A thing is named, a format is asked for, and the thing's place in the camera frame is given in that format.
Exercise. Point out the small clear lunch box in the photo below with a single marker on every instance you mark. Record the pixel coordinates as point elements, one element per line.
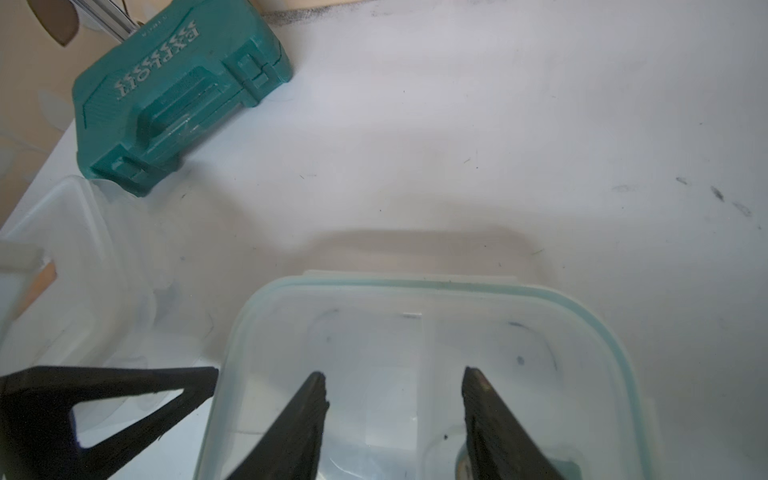
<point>100,304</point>

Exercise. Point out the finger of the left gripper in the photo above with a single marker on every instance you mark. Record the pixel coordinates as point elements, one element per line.
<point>38,428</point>

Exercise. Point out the clear lunch box teal seal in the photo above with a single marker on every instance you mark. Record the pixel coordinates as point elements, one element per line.
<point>393,352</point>

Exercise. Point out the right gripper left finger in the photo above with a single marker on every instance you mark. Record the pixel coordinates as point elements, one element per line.
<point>291,447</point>

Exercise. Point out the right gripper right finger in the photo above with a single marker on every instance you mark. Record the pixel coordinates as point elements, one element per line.
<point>498,446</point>

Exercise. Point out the green plastic tool case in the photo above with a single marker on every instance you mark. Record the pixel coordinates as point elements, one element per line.
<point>175,79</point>

